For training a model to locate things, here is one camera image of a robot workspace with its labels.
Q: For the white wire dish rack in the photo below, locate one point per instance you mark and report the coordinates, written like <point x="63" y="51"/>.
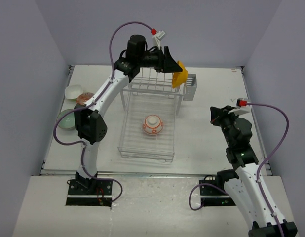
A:
<point x="150" y="114"/>

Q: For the orange white upturned bowl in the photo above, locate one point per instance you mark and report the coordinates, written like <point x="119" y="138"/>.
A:
<point x="152" y="125"/>

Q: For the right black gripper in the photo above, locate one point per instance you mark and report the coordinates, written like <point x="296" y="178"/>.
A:
<point x="217" y="114"/>

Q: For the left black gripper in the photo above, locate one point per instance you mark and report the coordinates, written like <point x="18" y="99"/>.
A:
<point x="171" y="65"/>

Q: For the mint green bowl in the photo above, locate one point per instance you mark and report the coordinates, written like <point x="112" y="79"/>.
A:
<point x="68" y="122"/>

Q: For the grey cutlery holder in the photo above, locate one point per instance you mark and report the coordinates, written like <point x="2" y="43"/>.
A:
<point x="190" y="87"/>

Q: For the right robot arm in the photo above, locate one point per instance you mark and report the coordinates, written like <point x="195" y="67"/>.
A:
<point x="244" y="183"/>

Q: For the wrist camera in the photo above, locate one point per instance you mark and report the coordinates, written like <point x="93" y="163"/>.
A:
<point x="242" y="104"/>
<point x="160" y="35"/>

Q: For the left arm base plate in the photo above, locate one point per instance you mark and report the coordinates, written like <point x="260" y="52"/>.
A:
<point x="99" y="194"/>

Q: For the yellow plastic bowl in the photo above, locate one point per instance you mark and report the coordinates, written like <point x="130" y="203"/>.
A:
<point x="179" y="77"/>

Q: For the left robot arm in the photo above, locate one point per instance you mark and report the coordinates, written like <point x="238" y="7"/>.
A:
<point x="89" y="118"/>

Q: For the blue zigzag patterned bowl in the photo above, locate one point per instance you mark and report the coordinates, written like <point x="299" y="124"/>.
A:
<point x="84" y="97"/>

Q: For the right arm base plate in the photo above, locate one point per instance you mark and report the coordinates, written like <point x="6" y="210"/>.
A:
<point x="211" y="197"/>

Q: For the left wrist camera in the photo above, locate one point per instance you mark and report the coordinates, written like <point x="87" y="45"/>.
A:
<point x="160" y="35"/>

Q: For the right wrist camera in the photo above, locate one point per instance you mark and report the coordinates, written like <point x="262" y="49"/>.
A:
<point x="242" y="104"/>

